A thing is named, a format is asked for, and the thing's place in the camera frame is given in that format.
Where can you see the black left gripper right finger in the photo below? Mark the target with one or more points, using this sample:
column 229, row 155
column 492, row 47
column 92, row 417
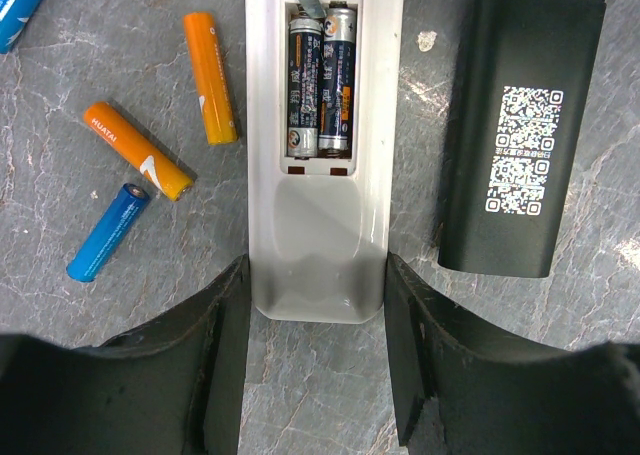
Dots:
column 462, row 385

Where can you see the blue battery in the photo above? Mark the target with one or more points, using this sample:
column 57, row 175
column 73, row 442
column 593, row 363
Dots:
column 108, row 233
column 14, row 16

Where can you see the black remote control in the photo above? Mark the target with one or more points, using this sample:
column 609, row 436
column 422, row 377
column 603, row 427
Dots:
column 528, row 71

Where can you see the white remote control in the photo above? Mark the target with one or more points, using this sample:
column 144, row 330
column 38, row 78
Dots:
column 319, row 227

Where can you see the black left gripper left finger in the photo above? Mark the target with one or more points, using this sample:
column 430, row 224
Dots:
column 173, row 385

